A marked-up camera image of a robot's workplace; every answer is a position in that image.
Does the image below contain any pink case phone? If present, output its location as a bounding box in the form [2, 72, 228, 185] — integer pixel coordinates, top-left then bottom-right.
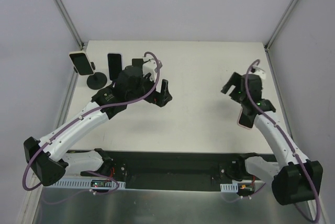
[238, 111, 254, 129]

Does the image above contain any black folding phone stand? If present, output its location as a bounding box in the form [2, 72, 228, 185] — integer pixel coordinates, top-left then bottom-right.
[131, 58, 144, 68]

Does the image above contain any lilac case phone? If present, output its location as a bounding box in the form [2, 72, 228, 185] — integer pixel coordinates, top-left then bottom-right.
[107, 53, 122, 81]

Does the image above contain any black clamp phone stand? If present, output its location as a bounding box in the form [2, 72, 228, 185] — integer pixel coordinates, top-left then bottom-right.
[74, 62, 107, 90]

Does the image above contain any cream case phone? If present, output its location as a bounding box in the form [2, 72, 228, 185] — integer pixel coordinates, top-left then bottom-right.
[69, 51, 94, 76]

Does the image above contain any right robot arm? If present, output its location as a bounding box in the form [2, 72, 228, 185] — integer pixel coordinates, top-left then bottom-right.
[221, 72, 323, 205]

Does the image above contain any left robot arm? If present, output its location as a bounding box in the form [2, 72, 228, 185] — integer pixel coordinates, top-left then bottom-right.
[24, 65, 172, 186]

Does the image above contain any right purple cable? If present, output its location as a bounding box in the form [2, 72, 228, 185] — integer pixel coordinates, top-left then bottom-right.
[244, 59, 321, 222]

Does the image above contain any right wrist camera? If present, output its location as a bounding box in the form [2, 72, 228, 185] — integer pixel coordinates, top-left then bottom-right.
[250, 66, 266, 80]

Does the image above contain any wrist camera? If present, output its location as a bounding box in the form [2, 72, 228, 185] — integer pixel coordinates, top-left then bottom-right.
[250, 66, 266, 80]
[142, 57, 162, 82]

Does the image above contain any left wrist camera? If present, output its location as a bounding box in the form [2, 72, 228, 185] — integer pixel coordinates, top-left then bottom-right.
[142, 57, 162, 82]

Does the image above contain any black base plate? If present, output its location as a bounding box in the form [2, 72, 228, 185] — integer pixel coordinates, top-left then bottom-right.
[95, 149, 256, 192]

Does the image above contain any right aluminium frame post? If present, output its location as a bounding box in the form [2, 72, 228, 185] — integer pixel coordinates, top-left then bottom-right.
[264, 0, 300, 52]

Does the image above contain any aluminium frame post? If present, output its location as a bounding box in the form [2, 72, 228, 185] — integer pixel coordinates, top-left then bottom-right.
[53, 0, 85, 50]
[264, 0, 300, 52]

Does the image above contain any left aluminium frame post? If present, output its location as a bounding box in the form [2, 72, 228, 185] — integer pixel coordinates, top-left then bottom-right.
[53, 0, 85, 50]

